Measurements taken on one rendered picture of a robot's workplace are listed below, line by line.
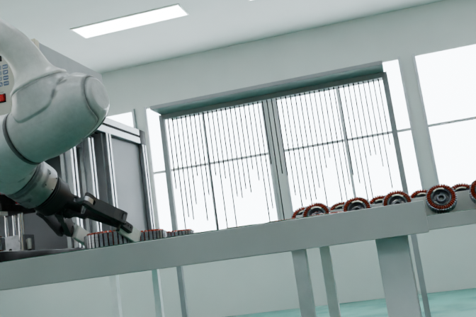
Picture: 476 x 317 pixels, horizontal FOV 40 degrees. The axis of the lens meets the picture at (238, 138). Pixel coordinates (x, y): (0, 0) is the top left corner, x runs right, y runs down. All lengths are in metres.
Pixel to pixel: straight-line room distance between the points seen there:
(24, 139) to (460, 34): 7.21
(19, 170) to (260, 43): 7.17
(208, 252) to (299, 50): 7.08
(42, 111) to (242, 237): 0.38
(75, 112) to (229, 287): 7.02
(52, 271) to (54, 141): 0.25
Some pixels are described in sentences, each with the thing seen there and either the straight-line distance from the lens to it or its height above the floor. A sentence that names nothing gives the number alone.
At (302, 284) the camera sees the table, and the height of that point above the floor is 0.57.
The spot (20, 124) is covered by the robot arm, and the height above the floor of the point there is 0.96.
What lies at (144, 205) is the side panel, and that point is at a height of 0.88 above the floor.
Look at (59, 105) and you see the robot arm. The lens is 1.08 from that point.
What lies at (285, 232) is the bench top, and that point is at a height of 0.73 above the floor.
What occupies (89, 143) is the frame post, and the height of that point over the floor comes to 1.03.
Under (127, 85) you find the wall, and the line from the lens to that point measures 8.68.
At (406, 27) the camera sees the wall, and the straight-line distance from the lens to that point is 8.07.
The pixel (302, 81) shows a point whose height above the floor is 1.90.
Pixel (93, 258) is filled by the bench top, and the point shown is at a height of 0.73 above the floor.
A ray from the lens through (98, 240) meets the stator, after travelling 1.35.
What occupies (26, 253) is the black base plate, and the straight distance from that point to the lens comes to 1.40.
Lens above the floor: 0.70
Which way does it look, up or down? 10 degrees up
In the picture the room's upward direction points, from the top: 8 degrees counter-clockwise
